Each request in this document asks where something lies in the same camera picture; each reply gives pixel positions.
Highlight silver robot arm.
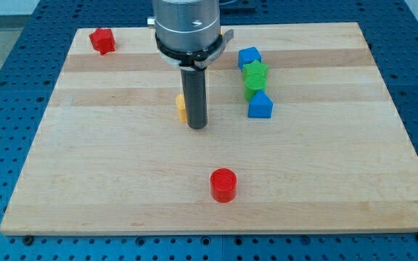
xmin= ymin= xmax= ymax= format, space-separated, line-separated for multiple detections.
xmin=148 ymin=0 xmax=234 ymax=71

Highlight yellow block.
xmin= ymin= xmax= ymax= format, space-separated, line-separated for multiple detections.
xmin=176 ymin=94 xmax=187 ymax=123

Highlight red cylinder block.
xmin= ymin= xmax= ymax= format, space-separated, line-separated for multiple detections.
xmin=210 ymin=168 xmax=237 ymax=203

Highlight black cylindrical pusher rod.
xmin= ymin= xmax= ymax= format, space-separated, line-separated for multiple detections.
xmin=181 ymin=69 xmax=208 ymax=129

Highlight blue pentagon block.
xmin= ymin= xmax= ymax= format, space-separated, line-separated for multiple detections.
xmin=247 ymin=91 xmax=274 ymax=118

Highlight green cylinder block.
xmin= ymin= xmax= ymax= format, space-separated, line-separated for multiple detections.
xmin=244 ymin=75 xmax=266 ymax=102

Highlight green star block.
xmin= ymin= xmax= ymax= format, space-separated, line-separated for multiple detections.
xmin=242 ymin=59 xmax=269 ymax=80

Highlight blue cube block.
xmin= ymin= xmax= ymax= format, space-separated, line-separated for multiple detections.
xmin=238 ymin=46 xmax=262 ymax=71

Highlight wooden board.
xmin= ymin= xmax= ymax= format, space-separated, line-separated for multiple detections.
xmin=0 ymin=22 xmax=418 ymax=236

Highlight red star block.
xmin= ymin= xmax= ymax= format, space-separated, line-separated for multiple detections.
xmin=89 ymin=28 xmax=115 ymax=55

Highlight blue perforated table plate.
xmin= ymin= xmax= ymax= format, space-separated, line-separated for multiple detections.
xmin=0 ymin=0 xmax=418 ymax=260

